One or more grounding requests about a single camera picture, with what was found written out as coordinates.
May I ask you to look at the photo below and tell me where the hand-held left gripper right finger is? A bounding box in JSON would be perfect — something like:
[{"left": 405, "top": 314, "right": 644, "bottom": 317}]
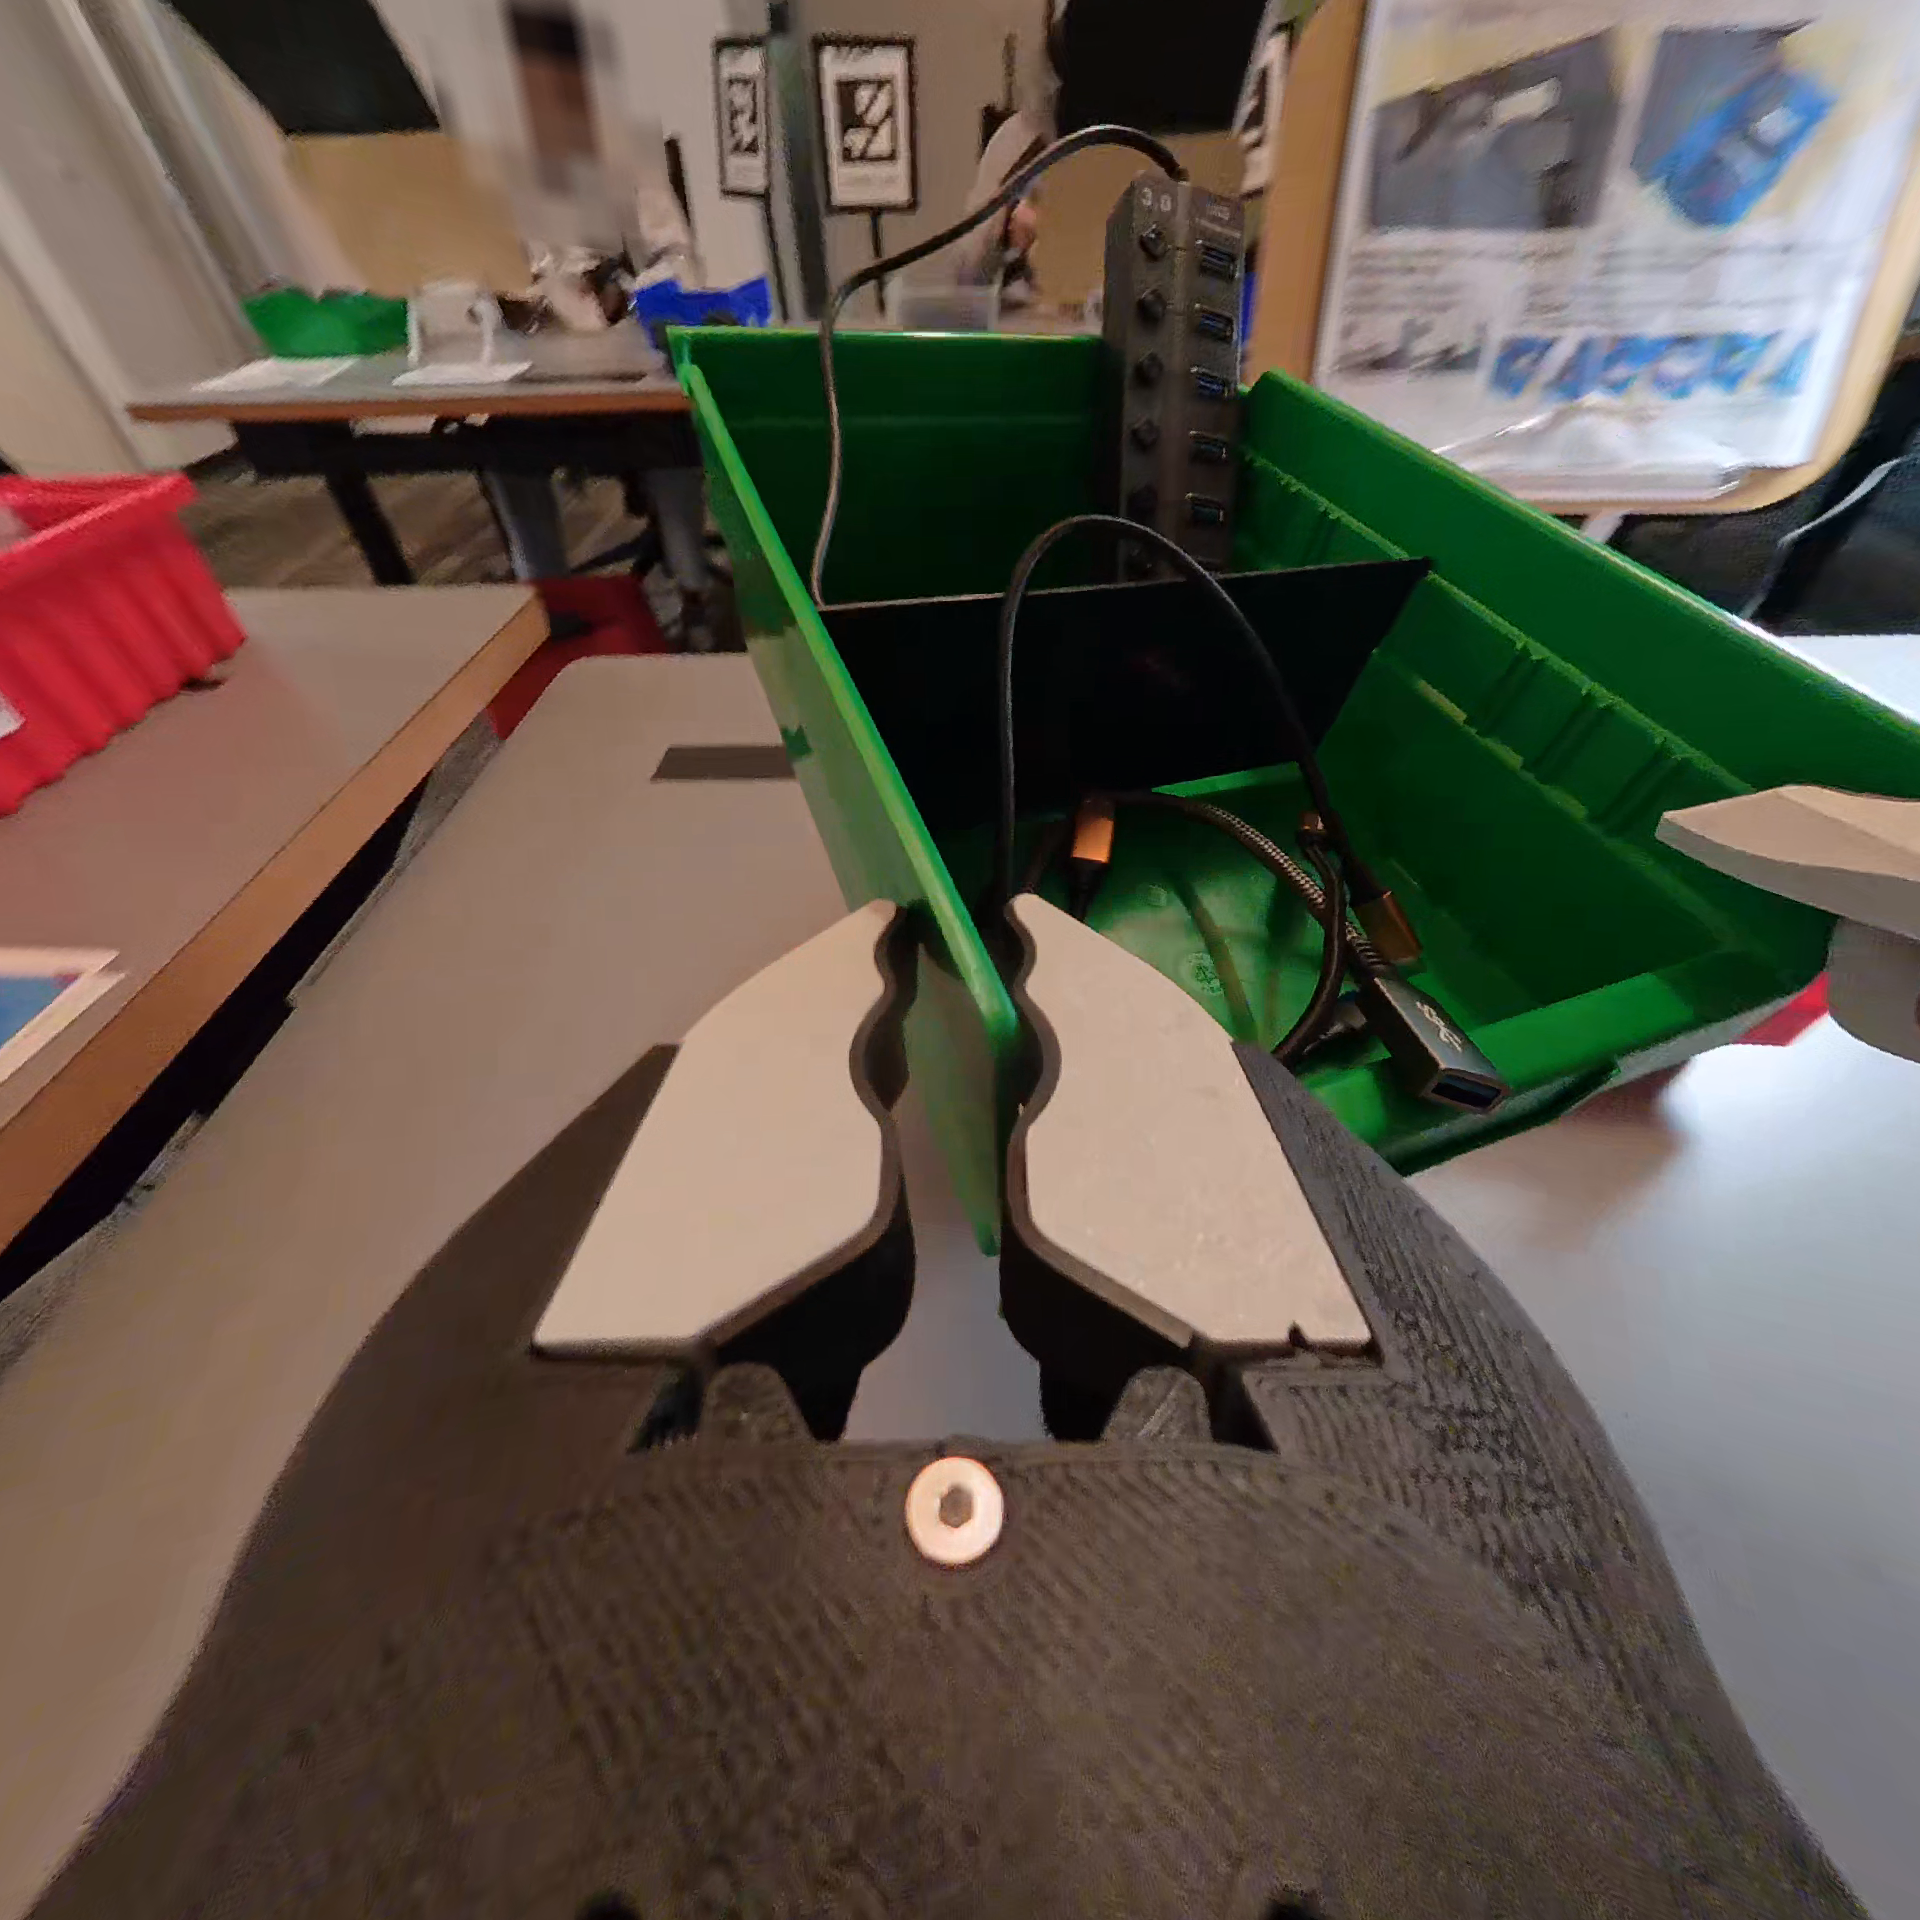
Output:
[{"left": 998, "top": 895, "right": 1373, "bottom": 1438}]

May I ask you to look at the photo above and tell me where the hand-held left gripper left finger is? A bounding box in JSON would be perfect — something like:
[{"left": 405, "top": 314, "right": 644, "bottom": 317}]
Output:
[{"left": 536, "top": 900, "right": 920, "bottom": 1438}]

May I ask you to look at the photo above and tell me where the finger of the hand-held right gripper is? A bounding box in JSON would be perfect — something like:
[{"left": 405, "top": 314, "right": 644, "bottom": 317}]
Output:
[
  {"left": 1821, "top": 920, "right": 1920, "bottom": 1067},
  {"left": 1657, "top": 786, "right": 1920, "bottom": 943}
]

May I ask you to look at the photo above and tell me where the orange USB cable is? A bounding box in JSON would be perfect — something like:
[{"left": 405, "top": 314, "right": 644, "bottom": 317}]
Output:
[{"left": 997, "top": 515, "right": 1425, "bottom": 963}]

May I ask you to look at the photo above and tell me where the brown braided USB cable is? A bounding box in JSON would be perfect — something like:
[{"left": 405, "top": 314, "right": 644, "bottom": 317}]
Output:
[{"left": 1036, "top": 790, "right": 1360, "bottom": 1051}]

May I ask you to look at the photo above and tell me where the green plastic bin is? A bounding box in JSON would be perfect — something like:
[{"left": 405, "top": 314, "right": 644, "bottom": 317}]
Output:
[{"left": 668, "top": 326, "right": 1920, "bottom": 1255}]

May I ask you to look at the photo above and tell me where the instruction sheet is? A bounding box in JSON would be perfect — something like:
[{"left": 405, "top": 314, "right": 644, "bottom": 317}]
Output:
[{"left": 1312, "top": 0, "right": 1900, "bottom": 471}]

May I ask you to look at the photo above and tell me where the long wooden table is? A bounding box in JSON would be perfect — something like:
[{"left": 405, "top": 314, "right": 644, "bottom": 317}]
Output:
[{"left": 0, "top": 586, "right": 549, "bottom": 1247}]

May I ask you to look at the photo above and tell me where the blue printed sheet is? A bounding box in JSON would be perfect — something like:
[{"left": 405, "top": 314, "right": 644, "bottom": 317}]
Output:
[{"left": 0, "top": 949, "right": 126, "bottom": 1085}]

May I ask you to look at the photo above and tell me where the red crate on far table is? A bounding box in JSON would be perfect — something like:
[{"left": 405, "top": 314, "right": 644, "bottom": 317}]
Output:
[{"left": 0, "top": 471, "right": 248, "bottom": 819}]

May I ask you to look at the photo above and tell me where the wooden side table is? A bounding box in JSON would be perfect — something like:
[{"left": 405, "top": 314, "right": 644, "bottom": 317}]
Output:
[{"left": 128, "top": 336, "right": 712, "bottom": 590}]

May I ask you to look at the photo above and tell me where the small green basket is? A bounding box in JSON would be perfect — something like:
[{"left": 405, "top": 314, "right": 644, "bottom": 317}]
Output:
[{"left": 243, "top": 285, "right": 409, "bottom": 359}]

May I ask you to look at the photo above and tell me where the framed marker sign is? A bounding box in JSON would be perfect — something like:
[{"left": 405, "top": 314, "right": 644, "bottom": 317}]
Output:
[
  {"left": 809, "top": 32, "right": 921, "bottom": 212},
  {"left": 712, "top": 37, "right": 774, "bottom": 200}
]

